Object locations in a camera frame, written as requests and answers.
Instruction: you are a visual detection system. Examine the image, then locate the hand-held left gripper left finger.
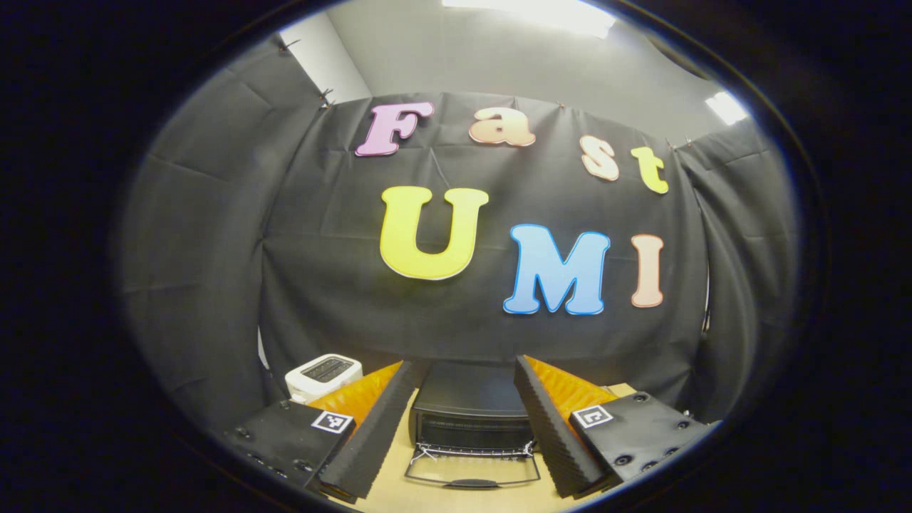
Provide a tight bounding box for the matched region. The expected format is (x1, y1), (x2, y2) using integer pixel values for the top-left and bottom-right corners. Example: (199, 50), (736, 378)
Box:
(222, 360), (415, 501)

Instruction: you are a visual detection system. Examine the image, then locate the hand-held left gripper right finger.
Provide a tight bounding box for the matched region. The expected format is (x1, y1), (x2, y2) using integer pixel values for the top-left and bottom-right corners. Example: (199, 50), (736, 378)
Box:
(513, 355), (713, 499)

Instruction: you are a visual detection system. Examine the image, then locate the black electric oven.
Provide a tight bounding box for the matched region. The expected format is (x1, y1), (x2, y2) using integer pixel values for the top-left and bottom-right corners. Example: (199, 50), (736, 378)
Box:
(404, 361), (542, 491)

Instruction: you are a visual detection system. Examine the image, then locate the white toaster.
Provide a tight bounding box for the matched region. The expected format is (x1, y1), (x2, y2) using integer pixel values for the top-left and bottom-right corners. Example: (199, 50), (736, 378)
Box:
(285, 353), (363, 405)

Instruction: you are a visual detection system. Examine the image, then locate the black backdrop cloth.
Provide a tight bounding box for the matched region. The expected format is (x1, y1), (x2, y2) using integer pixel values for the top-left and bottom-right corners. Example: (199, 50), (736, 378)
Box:
(118, 32), (799, 435)

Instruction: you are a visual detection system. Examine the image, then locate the small ceiling light panel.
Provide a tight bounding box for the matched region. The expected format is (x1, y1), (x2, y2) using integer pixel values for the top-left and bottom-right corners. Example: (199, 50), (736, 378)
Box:
(705, 91), (749, 127)

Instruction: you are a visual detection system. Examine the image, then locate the large ceiling light panel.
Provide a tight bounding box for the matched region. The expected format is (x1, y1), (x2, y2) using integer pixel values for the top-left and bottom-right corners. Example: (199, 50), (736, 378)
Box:
(442, 0), (617, 40)

